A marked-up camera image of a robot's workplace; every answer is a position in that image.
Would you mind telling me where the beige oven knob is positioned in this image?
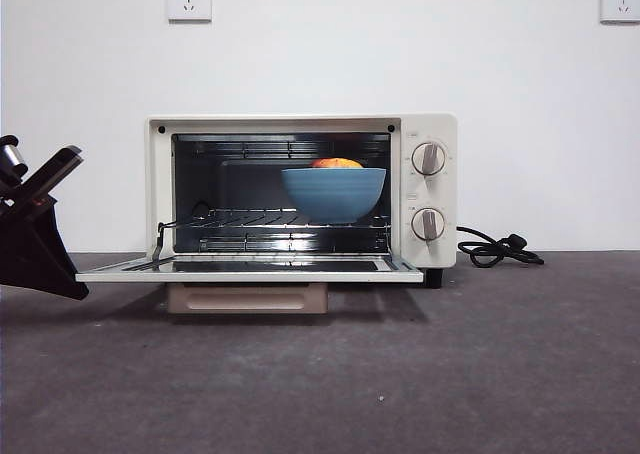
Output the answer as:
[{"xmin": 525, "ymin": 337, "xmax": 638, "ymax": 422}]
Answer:
[
  {"xmin": 410, "ymin": 141, "xmax": 448, "ymax": 177},
  {"xmin": 410, "ymin": 206, "xmax": 447, "ymax": 241}
]

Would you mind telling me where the blue ribbed bowl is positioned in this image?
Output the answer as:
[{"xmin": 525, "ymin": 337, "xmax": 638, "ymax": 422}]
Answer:
[{"xmin": 280, "ymin": 167, "xmax": 387, "ymax": 224}]

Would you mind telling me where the metal oven wire rack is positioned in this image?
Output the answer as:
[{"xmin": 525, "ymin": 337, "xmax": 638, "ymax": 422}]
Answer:
[{"xmin": 164, "ymin": 207, "xmax": 392, "ymax": 233}]

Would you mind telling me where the cream toaster oven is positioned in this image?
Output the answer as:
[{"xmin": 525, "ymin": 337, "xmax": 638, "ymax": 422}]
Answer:
[{"xmin": 74, "ymin": 112, "xmax": 459, "ymax": 316}]

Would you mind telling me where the glass oven door beige handle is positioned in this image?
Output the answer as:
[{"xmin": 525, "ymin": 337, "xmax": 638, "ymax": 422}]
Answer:
[{"xmin": 74, "ymin": 253, "xmax": 426, "ymax": 316}]

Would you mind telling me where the black oven power cable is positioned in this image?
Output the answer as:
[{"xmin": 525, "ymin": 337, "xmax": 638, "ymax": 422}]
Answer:
[{"xmin": 455, "ymin": 225, "xmax": 546, "ymax": 269}]

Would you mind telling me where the red yellow apple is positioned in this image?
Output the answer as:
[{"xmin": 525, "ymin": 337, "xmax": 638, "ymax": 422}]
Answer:
[{"xmin": 308, "ymin": 157, "xmax": 364, "ymax": 170}]

